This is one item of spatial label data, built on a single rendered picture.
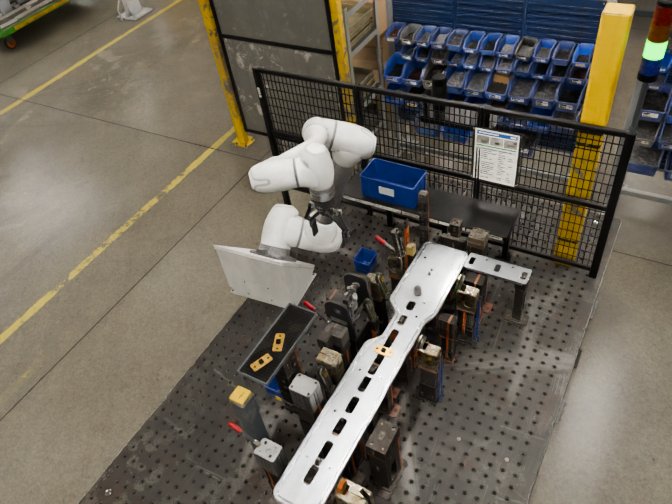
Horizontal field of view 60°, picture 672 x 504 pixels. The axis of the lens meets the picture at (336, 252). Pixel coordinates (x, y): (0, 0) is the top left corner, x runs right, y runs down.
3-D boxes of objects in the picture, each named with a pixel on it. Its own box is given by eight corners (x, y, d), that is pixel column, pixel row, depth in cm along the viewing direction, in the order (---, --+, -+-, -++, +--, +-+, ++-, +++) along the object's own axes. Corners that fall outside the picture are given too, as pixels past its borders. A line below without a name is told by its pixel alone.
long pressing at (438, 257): (321, 526, 194) (320, 524, 193) (266, 495, 204) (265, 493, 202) (470, 253, 273) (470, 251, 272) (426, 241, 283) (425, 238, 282)
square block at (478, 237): (479, 292, 293) (483, 241, 268) (464, 288, 296) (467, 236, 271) (485, 281, 297) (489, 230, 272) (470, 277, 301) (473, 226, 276)
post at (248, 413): (268, 463, 242) (243, 409, 212) (253, 456, 246) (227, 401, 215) (278, 448, 247) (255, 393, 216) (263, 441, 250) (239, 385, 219)
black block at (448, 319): (455, 368, 264) (457, 329, 243) (433, 360, 268) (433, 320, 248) (462, 355, 268) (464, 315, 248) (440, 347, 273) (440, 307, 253)
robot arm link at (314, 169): (334, 171, 209) (298, 177, 209) (328, 135, 198) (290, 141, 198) (337, 190, 201) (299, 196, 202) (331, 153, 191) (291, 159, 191)
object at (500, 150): (516, 189, 277) (522, 134, 256) (470, 178, 287) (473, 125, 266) (517, 186, 279) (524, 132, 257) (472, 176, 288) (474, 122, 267)
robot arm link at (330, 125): (306, 117, 241) (338, 125, 243) (306, 108, 257) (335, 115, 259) (298, 147, 246) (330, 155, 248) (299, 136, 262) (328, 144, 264)
